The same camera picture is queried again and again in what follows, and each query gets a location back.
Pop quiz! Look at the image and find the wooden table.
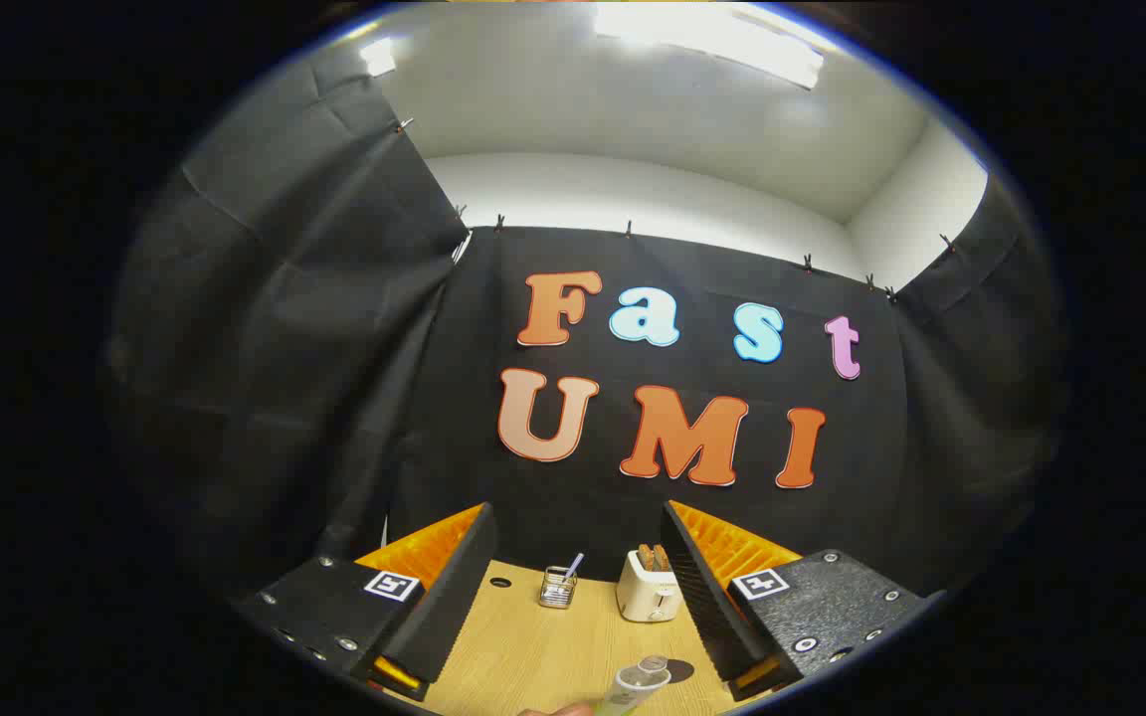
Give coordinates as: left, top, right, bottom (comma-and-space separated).
384, 559, 763, 716

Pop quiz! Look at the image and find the cream toaster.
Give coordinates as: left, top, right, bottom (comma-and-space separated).
616, 545, 683, 624

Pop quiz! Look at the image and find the metal wire utensil holder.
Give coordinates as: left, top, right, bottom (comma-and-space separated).
538, 565, 578, 610

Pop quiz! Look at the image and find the black backdrop cloth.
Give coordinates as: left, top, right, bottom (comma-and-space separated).
105, 40, 1071, 618

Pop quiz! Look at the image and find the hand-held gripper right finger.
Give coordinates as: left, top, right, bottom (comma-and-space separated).
661, 499, 947, 703

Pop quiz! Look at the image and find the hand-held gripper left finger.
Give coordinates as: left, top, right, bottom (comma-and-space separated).
232, 502, 499, 703

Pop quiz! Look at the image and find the clear bottle with white label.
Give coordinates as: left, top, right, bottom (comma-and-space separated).
593, 654, 673, 716

